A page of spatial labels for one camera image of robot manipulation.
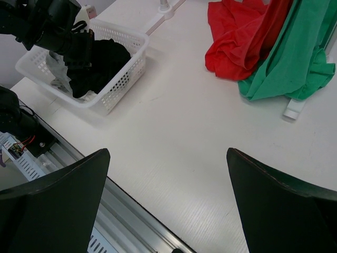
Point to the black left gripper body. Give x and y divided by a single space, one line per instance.
78 55

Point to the red tank top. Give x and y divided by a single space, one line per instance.
272 23

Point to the grey tank top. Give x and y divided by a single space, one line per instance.
57 67

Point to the black tank top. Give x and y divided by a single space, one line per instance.
108 58

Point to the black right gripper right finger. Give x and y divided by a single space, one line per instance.
279 212

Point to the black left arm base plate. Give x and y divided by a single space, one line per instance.
43 141

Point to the white tank top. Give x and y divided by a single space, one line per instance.
89 96

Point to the red garment on table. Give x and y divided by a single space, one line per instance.
236 40

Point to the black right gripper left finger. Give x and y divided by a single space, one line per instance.
56 212

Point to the white clothes rack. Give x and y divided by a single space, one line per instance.
272 49

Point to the white slotted cable duct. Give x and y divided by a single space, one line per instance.
33 168

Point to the white plastic perforated basket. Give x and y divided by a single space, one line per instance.
33 66

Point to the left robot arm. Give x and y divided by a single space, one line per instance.
49 25

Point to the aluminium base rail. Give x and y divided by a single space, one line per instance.
121 220

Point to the green tank top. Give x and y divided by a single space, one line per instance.
296 66

